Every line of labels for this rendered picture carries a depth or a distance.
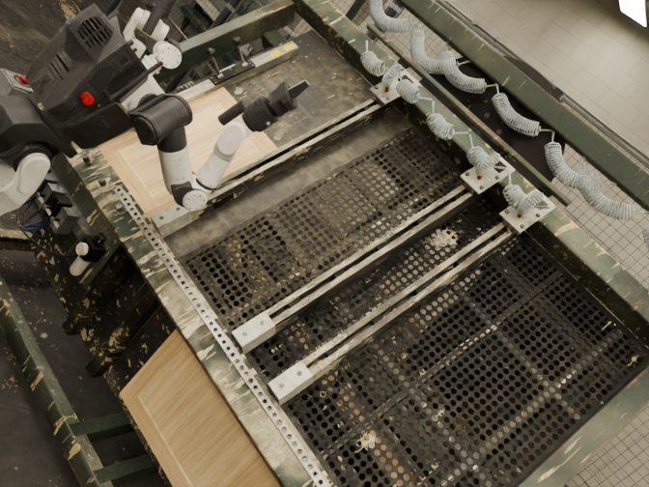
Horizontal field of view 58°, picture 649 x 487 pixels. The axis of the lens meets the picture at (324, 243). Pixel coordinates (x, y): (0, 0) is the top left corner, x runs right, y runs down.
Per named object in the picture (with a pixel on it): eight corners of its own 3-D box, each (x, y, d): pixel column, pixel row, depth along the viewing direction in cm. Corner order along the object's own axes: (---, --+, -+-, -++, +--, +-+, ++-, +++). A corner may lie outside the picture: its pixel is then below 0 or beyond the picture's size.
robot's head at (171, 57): (149, 58, 173) (172, 41, 174) (142, 52, 181) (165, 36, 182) (162, 77, 177) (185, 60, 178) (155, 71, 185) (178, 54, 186)
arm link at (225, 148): (248, 130, 175) (226, 166, 180) (255, 126, 183) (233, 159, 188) (230, 118, 174) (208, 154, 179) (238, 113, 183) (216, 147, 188)
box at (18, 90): (-24, 104, 215) (0, 66, 210) (7, 114, 225) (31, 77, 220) (-12, 125, 210) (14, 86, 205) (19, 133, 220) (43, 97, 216)
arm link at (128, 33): (161, 19, 207) (143, 50, 212) (138, 4, 202) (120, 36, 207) (161, 25, 202) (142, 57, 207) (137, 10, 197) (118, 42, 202)
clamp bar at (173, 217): (151, 222, 210) (135, 183, 189) (401, 88, 250) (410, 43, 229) (164, 243, 206) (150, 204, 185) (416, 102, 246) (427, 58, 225)
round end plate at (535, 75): (353, 148, 287) (470, 15, 265) (358, 151, 292) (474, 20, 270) (465, 264, 256) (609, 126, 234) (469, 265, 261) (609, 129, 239)
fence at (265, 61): (92, 141, 228) (89, 134, 224) (292, 47, 260) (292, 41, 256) (98, 149, 226) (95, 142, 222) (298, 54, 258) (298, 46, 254)
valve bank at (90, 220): (-8, 188, 215) (26, 139, 208) (28, 195, 227) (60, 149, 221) (49, 288, 196) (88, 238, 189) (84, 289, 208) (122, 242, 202)
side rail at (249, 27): (70, 112, 243) (61, 93, 233) (287, 15, 280) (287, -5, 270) (75, 121, 240) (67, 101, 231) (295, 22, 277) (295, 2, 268)
